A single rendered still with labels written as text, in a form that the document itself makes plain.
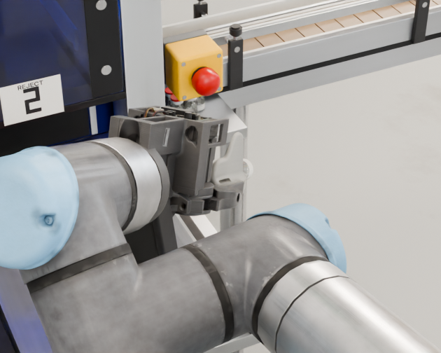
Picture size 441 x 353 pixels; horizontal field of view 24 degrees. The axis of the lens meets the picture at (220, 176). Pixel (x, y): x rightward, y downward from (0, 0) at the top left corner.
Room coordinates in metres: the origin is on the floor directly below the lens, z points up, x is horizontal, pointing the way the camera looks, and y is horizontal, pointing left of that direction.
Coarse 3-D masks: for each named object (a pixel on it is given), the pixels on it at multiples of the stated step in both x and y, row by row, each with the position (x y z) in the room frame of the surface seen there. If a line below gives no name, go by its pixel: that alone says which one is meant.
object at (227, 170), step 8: (232, 136) 0.75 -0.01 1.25; (240, 136) 0.76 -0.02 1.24; (232, 144) 0.75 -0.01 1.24; (240, 144) 0.76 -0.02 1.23; (232, 152) 0.75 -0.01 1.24; (240, 152) 0.76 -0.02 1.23; (216, 160) 0.73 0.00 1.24; (224, 160) 0.73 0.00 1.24; (232, 160) 0.74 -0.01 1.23; (240, 160) 0.76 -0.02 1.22; (216, 168) 0.72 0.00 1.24; (224, 168) 0.73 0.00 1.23; (232, 168) 0.74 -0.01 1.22; (240, 168) 0.76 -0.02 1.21; (216, 176) 0.72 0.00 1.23; (224, 176) 0.73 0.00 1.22; (232, 176) 0.74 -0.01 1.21; (240, 176) 0.75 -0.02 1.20; (216, 184) 0.71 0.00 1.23; (224, 184) 0.72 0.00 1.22
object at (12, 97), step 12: (24, 84) 1.17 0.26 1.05; (36, 84) 1.17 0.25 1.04; (48, 84) 1.18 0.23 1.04; (60, 84) 1.19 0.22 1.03; (0, 96) 1.15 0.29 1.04; (12, 96) 1.16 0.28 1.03; (24, 96) 1.16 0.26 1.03; (48, 96) 1.18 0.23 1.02; (60, 96) 1.19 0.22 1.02; (12, 108) 1.16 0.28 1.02; (24, 108) 1.16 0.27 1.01; (36, 108) 1.17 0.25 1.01; (48, 108) 1.18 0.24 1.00; (60, 108) 1.19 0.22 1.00; (12, 120) 1.16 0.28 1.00; (24, 120) 1.16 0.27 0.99
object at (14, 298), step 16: (176, 224) 1.05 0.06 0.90; (176, 240) 1.04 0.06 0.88; (192, 240) 1.00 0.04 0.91; (0, 272) 0.97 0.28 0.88; (16, 272) 0.97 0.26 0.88; (0, 288) 0.95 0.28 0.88; (16, 288) 0.95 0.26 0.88; (0, 304) 0.88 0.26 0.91; (16, 304) 0.92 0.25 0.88; (32, 304) 0.92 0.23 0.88; (16, 320) 0.89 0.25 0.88; (32, 320) 0.89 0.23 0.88; (16, 336) 0.83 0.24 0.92; (32, 336) 0.86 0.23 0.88; (16, 352) 0.83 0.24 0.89; (32, 352) 0.84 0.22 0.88; (48, 352) 0.84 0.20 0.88
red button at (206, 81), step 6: (198, 72) 1.26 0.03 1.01; (204, 72) 1.25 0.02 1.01; (210, 72) 1.25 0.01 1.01; (192, 78) 1.25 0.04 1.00; (198, 78) 1.25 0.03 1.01; (204, 78) 1.24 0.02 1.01; (210, 78) 1.25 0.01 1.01; (216, 78) 1.25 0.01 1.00; (192, 84) 1.25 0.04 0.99; (198, 84) 1.24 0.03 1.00; (204, 84) 1.24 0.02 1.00; (210, 84) 1.24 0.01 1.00; (216, 84) 1.25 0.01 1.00; (198, 90) 1.24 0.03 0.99; (204, 90) 1.24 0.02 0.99; (210, 90) 1.25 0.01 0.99; (216, 90) 1.25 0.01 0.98
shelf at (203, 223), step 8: (96, 136) 1.29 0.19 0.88; (104, 136) 1.29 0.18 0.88; (64, 144) 1.26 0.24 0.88; (192, 216) 1.09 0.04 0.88; (200, 216) 1.09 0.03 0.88; (200, 224) 1.07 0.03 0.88; (208, 224) 1.07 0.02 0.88; (208, 232) 1.06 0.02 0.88; (216, 232) 1.06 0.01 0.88; (240, 336) 0.86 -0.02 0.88; (248, 336) 0.86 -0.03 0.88; (224, 344) 0.85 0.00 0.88; (232, 344) 0.86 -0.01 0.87; (240, 344) 0.86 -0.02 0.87; (248, 344) 0.86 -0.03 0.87; (208, 352) 0.84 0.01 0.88; (216, 352) 0.85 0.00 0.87; (224, 352) 0.85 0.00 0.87
